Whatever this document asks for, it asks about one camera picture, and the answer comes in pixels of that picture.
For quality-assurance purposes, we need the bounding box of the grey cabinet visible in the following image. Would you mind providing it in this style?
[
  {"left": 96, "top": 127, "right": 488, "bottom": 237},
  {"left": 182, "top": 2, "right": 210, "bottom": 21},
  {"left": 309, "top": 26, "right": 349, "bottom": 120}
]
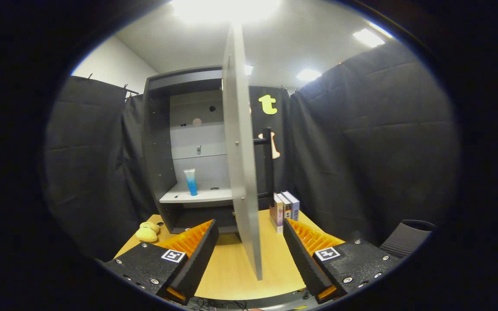
[{"left": 142, "top": 66, "right": 241, "bottom": 235}]

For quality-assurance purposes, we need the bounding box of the black backdrop cloth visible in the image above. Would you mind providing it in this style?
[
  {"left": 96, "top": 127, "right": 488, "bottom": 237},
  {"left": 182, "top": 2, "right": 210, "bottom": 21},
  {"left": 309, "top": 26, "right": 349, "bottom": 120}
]
[{"left": 41, "top": 40, "right": 461, "bottom": 262}]

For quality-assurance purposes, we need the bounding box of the white spine book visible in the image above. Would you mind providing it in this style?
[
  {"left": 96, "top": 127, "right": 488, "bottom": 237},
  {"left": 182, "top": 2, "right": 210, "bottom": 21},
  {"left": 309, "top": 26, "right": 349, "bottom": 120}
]
[{"left": 277, "top": 192, "right": 293, "bottom": 221}]

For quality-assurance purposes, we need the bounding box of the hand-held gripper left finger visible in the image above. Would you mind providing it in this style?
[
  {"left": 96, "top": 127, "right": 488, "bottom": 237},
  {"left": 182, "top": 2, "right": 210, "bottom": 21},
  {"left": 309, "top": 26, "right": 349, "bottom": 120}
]
[{"left": 102, "top": 219, "right": 220, "bottom": 306}]

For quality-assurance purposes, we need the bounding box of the large ceiling light panel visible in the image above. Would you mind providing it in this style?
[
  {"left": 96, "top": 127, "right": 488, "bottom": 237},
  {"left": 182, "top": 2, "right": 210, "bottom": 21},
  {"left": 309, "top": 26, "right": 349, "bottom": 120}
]
[{"left": 171, "top": 0, "right": 282, "bottom": 22}]

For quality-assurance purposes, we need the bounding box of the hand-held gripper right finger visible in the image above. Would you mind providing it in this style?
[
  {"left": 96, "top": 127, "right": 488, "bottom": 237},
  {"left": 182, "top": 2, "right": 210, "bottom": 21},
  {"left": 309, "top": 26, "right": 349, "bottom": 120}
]
[{"left": 283, "top": 218, "right": 405, "bottom": 304}]

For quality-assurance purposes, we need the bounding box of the grey cabinet door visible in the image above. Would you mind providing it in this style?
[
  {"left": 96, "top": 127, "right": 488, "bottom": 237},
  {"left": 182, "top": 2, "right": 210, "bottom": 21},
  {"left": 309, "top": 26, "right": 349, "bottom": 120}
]
[{"left": 222, "top": 24, "right": 263, "bottom": 280}]

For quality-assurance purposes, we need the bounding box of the black door handle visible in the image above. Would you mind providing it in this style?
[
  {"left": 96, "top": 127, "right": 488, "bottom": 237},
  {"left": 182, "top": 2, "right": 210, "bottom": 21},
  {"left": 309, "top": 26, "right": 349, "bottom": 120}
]
[{"left": 253, "top": 127, "right": 275, "bottom": 207}]

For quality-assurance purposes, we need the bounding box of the yellow plush toy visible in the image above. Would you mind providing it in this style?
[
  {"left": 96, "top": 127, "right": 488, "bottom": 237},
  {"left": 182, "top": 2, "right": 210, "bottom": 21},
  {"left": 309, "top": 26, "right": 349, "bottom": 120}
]
[{"left": 135, "top": 222, "right": 161, "bottom": 243}]

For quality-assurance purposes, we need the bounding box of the white and blue tube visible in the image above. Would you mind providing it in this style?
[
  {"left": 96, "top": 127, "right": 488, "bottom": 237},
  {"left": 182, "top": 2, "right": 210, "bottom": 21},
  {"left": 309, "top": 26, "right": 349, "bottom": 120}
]
[{"left": 183, "top": 168, "right": 198, "bottom": 197}]

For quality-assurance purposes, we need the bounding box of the black ribbed bin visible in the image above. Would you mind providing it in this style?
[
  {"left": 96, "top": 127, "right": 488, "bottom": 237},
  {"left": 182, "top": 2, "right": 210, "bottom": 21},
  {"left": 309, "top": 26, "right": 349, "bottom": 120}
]
[{"left": 380, "top": 219, "right": 436, "bottom": 259}]

